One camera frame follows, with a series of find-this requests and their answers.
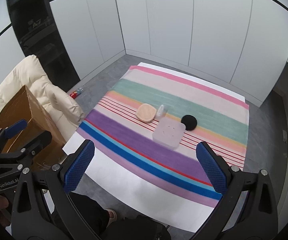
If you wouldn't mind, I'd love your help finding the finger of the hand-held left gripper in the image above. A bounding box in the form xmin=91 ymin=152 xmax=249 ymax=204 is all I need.
xmin=0 ymin=119 xmax=28 ymax=153
xmin=0 ymin=131 xmax=53 ymax=170

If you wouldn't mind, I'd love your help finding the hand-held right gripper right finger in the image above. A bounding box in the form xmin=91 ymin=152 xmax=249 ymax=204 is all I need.
xmin=196 ymin=141 xmax=279 ymax=240

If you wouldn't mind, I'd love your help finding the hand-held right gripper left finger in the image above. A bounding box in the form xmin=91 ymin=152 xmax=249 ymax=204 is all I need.
xmin=11 ymin=139 xmax=96 ymax=240

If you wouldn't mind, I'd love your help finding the brown cardboard box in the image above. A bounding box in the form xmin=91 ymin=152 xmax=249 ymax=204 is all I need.
xmin=0 ymin=85 xmax=67 ymax=172

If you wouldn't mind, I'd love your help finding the black round powder puff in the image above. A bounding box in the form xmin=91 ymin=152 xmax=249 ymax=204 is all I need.
xmin=181 ymin=114 xmax=198 ymax=131

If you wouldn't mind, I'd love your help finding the translucent square container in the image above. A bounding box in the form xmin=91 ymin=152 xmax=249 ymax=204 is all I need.
xmin=152 ymin=119 xmax=186 ymax=150

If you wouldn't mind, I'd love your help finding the small clear bottle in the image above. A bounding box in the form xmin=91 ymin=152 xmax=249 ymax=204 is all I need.
xmin=156 ymin=104 xmax=168 ymax=118

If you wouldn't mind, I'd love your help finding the beige rounded square compact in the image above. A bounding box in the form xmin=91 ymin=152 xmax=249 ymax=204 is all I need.
xmin=136 ymin=103 xmax=157 ymax=123

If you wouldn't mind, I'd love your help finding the cream padded armchair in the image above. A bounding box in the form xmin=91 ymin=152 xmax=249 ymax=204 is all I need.
xmin=0 ymin=54 xmax=86 ymax=135

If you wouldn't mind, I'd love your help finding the person's slippered foot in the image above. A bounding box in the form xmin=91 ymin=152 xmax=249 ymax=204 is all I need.
xmin=105 ymin=208 xmax=117 ymax=222

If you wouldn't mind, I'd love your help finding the white square table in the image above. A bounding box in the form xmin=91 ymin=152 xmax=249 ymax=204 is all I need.
xmin=62 ymin=62 xmax=245 ymax=233

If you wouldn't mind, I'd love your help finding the striped colourful cloth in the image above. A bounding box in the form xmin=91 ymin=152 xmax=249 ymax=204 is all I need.
xmin=77 ymin=65 xmax=250 ymax=208

